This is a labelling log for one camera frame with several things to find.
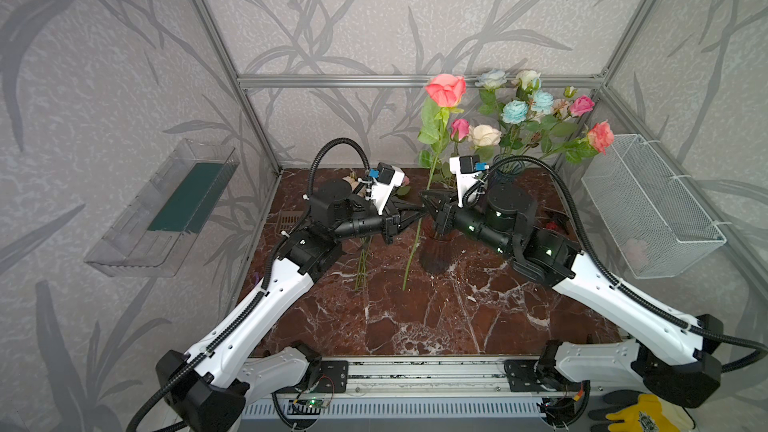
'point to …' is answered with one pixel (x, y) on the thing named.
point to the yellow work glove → (637, 411)
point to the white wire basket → (656, 224)
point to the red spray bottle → (551, 225)
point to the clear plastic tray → (152, 234)
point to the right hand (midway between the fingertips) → (422, 183)
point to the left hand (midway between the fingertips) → (427, 208)
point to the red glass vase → (439, 254)
